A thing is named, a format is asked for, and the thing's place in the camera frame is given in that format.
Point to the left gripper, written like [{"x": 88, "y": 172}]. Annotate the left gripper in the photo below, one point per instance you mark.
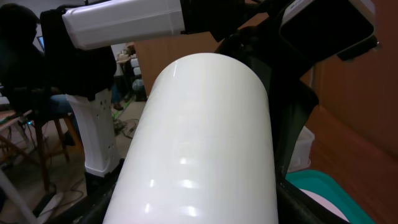
[{"x": 289, "y": 42}]

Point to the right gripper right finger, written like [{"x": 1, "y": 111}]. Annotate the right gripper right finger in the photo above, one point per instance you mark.
[{"x": 294, "y": 206}]

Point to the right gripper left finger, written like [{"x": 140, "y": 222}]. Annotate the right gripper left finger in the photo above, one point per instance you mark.
[{"x": 92, "y": 208}]

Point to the large pink plate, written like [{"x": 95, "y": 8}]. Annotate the large pink plate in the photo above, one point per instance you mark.
[{"x": 325, "y": 203}]

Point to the white cup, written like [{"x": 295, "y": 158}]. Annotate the white cup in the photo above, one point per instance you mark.
[{"x": 202, "y": 151}]

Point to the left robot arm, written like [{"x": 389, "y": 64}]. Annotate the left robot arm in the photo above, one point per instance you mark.
[{"x": 78, "y": 38}]

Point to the teal serving tray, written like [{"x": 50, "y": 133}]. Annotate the teal serving tray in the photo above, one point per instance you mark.
[{"x": 322, "y": 184}]

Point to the clear plastic bin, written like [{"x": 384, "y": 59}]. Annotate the clear plastic bin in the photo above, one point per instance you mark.
[{"x": 301, "y": 155}]

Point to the wooden chair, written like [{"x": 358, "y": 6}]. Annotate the wooden chair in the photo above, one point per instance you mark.
[{"x": 37, "y": 150}]

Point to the seated person in background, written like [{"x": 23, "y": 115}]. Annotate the seated person in background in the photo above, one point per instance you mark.
[{"x": 25, "y": 77}]

